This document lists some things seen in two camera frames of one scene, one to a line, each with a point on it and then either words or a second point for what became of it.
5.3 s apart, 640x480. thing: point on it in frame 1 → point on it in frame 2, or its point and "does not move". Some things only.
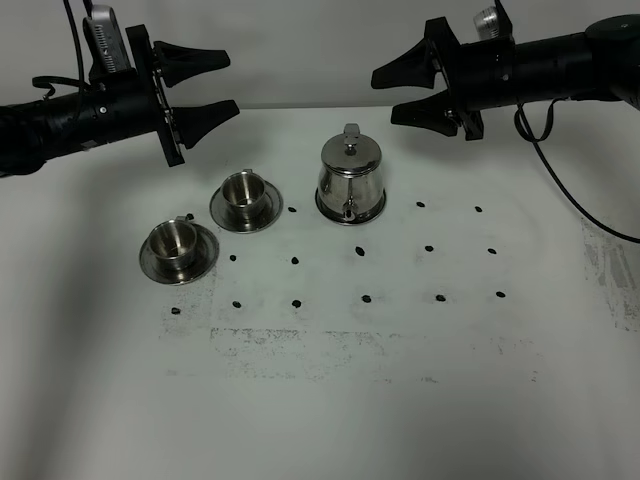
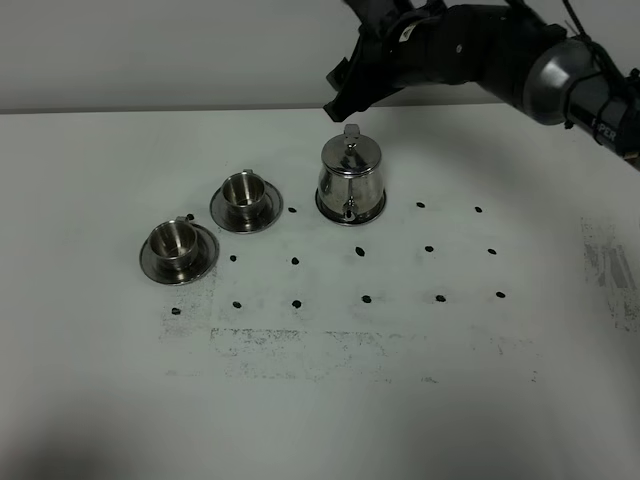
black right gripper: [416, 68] → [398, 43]
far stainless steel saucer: [273, 208] does not move
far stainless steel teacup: [243, 193] does not move
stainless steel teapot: [350, 188] does not move
